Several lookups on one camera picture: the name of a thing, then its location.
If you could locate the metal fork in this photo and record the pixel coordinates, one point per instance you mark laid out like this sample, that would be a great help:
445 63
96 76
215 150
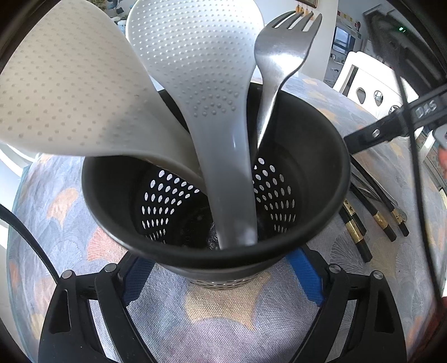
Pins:
279 59

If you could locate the television screen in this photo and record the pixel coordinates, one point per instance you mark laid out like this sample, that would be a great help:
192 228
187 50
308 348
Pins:
344 40

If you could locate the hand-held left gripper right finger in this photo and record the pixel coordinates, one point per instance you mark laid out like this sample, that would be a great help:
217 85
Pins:
307 279

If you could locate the white rice paddle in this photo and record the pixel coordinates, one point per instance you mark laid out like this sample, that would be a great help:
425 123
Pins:
195 52
70 87

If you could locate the black perforated utensil holder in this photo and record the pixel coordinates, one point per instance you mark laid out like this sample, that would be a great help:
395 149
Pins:
307 146

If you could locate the metal spoon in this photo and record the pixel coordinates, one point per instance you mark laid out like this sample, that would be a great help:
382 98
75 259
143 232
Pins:
365 191

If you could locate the fan-patterned grey tablecloth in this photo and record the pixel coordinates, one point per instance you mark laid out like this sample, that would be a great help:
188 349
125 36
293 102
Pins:
216 314

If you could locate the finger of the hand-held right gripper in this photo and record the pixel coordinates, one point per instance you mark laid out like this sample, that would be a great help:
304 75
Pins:
375 134

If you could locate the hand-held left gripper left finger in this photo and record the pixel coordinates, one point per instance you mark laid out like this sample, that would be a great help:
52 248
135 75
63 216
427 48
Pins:
138 275

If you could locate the wall hanging with orange tassels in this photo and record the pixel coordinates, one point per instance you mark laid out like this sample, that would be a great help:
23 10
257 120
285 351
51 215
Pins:
307 3

